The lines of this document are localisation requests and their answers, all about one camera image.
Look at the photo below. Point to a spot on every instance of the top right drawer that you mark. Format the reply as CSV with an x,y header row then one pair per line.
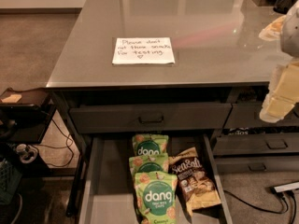
x,y
246,104

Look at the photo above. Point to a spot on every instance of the brown sea salt chip bag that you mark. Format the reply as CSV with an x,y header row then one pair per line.
x,y
198,190

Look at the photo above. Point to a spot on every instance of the top left drawer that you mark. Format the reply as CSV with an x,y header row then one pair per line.
x,y
149,118

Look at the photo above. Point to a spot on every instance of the white handwritten paper note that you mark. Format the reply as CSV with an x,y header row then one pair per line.
x,y
143,50

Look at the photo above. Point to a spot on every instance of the green dang chip bag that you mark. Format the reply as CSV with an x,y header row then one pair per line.
x,y
148,163
149,144
156,197

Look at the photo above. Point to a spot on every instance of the back green dang chip bag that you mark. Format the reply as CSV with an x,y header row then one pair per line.
x,y
149,144

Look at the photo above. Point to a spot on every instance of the open middle drawer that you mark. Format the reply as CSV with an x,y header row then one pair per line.
x,y
109,194

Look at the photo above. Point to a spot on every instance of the black side cart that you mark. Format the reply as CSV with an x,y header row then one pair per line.
x,y
25,115

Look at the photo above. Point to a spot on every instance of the green plastic crate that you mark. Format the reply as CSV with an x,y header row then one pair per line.
x,y
10,179

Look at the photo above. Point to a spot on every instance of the bottom right drawer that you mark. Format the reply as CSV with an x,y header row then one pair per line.
x,y
258,164

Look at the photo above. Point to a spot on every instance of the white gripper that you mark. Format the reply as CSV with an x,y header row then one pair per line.
x,y
291,32

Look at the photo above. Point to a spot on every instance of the middle green dang chip bag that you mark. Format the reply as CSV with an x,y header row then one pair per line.
x,y
148,163

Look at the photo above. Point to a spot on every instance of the front green dang chip bag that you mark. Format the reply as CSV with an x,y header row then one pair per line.
x,y
156,197

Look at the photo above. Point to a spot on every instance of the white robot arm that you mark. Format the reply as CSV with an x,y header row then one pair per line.
x,y
285,30

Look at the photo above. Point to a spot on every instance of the middle right drawer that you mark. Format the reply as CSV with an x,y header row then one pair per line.
x,y
239,142

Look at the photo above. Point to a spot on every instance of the silver power strip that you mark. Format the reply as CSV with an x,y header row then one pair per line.
x,y
285,187

